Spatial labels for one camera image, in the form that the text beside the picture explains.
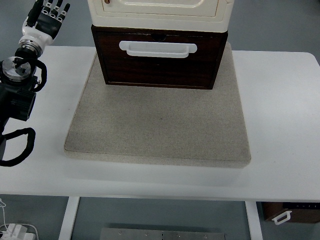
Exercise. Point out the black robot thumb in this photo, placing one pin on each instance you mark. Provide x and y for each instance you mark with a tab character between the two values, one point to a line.
34	13

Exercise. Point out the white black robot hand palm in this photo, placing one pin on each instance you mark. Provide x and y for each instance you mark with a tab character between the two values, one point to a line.
42	34

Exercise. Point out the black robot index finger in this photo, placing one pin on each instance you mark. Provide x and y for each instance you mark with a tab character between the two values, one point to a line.
47	6

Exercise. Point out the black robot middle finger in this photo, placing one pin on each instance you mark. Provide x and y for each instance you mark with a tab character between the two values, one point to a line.
54	9

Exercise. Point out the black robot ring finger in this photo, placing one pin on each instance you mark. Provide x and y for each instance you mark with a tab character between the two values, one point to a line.
63	14

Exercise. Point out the dark wooden drawer white handle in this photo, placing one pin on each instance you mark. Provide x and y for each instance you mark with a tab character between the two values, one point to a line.
196	71

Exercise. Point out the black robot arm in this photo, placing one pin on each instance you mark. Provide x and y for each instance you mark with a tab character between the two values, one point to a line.
23	75

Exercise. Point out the beige stone slab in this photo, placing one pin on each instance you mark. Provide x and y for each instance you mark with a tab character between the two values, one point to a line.
161	126

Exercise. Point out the grey metal plate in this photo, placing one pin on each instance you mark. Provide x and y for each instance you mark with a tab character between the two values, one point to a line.
147	234

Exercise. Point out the white table frame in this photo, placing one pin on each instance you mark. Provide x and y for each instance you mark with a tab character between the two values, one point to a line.
73	203

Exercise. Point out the brown box white handle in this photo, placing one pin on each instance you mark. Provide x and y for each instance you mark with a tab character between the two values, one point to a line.
295	212

